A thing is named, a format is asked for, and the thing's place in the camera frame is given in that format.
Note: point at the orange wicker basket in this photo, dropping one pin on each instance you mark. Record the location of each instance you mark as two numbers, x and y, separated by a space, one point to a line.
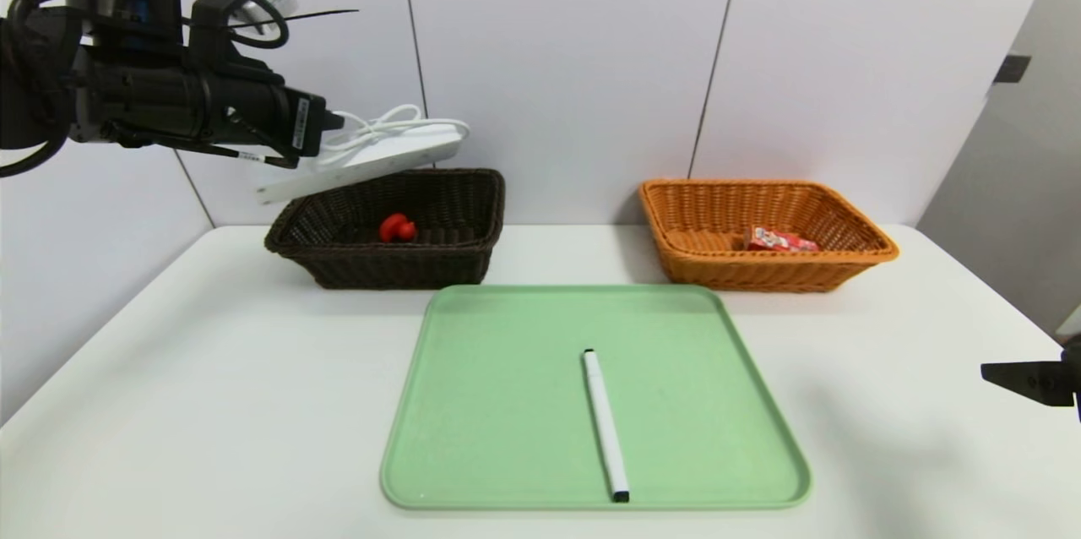
760 273

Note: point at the light green plastic tray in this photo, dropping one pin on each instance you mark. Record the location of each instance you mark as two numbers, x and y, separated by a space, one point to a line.
507 404

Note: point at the red rubber duck toy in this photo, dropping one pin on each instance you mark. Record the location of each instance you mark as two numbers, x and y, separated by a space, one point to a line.
395 228

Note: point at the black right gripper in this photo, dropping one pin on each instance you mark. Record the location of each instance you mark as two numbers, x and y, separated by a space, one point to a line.
1066 380

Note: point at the white marker pen black cap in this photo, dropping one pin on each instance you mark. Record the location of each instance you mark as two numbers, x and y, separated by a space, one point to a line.
604 421

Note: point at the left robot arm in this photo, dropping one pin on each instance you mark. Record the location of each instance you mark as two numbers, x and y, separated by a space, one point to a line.
127 100

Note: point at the red snack packet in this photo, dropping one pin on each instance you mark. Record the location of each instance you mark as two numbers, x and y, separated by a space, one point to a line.
777 240

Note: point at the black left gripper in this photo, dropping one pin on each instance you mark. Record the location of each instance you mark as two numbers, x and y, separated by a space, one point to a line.
304 126

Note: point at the black wall bracket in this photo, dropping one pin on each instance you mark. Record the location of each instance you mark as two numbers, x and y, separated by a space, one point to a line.
1012 68

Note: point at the dark brown wicker basket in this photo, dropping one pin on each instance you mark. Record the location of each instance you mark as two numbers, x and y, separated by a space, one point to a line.
380 269

